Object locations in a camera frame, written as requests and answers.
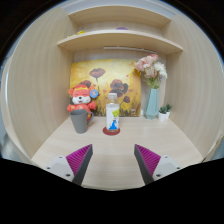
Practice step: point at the red round coaster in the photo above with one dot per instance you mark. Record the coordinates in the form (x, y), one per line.
(110, 132)

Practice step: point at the red plush fox toy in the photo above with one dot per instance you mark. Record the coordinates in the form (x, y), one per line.
(81, 99)

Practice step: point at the teal geometric vase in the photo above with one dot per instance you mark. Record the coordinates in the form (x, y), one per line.
(151, 108)

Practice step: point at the poppy flower painting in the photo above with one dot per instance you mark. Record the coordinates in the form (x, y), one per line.
(110, 76)

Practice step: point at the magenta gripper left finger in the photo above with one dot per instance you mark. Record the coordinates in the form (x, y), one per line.
(78, 162)

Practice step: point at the grey ceramic mug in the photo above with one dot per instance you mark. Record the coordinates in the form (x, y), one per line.
(80, 119)

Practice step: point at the light wood shelf unit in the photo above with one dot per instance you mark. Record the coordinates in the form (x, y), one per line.
(36, 79)

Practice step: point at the purple round number tag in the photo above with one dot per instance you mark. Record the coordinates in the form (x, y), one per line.
(122, 28)

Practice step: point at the pink white flower bouquet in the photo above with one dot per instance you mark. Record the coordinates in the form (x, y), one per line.
(152, 69)

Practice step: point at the small potted green plant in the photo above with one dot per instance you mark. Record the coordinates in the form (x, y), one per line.
(164, 112)

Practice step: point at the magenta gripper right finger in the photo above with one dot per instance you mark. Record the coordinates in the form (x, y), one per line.
(147, 162)

